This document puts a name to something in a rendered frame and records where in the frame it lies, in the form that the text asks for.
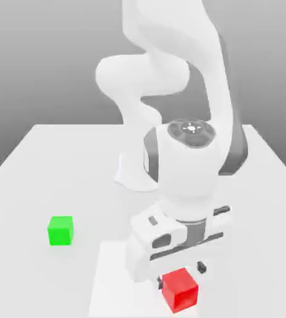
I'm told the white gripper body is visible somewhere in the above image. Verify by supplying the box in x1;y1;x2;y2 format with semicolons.
125;212;234;283

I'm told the small red cube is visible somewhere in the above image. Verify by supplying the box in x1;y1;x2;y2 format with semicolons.
161;267;199;314

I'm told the small green cube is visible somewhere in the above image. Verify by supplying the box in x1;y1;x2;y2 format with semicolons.
47;216;74;247

